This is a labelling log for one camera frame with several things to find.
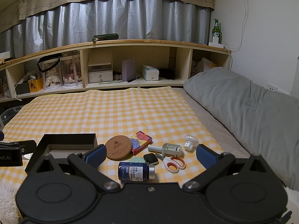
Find white suction cup knob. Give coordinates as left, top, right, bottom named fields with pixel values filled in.
left=184, top=135, right=199, bottom=152

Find black cardboard box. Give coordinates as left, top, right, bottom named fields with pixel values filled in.
left=25, top=133, right=98, bottom=173

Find round cork coaster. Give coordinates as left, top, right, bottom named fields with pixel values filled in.
left=105, top=135, right=132, bottom=160

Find orange handled scissors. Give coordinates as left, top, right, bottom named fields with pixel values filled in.
left=155, top=153, right=186, bottom=173

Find blue supplement bottle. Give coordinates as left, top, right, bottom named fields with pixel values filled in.
left=118, top=162, right=156, bottom=182

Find grey plastic handle bracket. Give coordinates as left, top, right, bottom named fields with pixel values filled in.
left=147, top=143, right=182, bottom=157

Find colourful card box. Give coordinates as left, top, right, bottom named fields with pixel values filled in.
left=130, top=131, right=152, bottom=155

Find green round disc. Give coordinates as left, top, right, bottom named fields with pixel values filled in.
left=129, top=157, right=145, bottom=163

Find black smartwatch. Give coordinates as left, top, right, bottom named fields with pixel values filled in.
left=143, top=153, right=159, bottom=165

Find grey pillow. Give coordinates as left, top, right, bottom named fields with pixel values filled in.
left=184, top=67, right=298, bottom=190

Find yellow checkered tablecloth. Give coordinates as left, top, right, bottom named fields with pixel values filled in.
left=0, top=86, right=225, bottom=189

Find yellow printed box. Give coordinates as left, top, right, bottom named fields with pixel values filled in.
left=28, top=77, right=43, bottom=93

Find white small drawer box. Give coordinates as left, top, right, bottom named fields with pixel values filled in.
left=88, top=53, right=113, bottom=83

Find clear doll display case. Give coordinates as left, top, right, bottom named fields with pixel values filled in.
left=37, top=51, right=82, bottom=91

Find purple box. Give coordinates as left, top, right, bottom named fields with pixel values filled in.
left=122, top=60, right=136, bottom=81

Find wooden shelf unit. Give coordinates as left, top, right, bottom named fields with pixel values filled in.
left=1, top=39, right=230, bottom=102

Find white tissue box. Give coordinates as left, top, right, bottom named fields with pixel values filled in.
left=141, top=65, right=159, bottom=81

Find white power strip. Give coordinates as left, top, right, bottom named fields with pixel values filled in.
left=208, top=42, right=224, bottom=49

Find dark green lying bottle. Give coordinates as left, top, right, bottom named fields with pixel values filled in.
left=92, top=33, right=119, bottom=42

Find green glass bottle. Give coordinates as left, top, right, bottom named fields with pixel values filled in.
left=212, top=18, right=222, bottom=43

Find grey curtain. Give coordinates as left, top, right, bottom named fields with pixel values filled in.
left=1, top=0, right=211, bottom=58

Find white wall socket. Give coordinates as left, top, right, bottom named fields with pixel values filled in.
left=266, top=83, right=278, bottom=91

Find white cable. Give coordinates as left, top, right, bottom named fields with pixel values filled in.
left=222, top=0, right=249, bottom=53

